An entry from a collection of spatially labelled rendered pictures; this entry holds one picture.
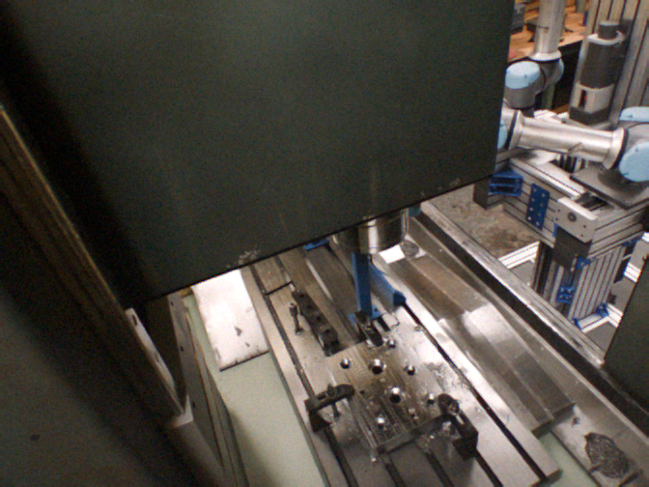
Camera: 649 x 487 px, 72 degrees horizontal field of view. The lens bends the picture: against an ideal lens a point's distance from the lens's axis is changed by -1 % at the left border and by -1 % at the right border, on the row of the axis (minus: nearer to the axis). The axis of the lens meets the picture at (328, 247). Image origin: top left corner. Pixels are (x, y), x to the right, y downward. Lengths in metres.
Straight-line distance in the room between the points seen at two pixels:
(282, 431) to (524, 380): 0.81
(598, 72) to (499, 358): 0.98
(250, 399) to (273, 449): 0.22
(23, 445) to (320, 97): 0.51
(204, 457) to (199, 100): 0.57
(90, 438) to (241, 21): 0.48
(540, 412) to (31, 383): 1.37
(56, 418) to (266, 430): 1.18
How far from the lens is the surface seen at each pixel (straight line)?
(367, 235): 0.85
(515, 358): 1.66
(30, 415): 0.53
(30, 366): 0.48
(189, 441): 0.80
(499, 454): 1.27
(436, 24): 0.69
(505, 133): 1.43
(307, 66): 0.62
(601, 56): 1.77
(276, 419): 1.66
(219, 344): 1.86
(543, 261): 2.25
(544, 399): 1.62
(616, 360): 1.57
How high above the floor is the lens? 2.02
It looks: 39 degrees down
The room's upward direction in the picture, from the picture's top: 9 degrees counter-clockwise
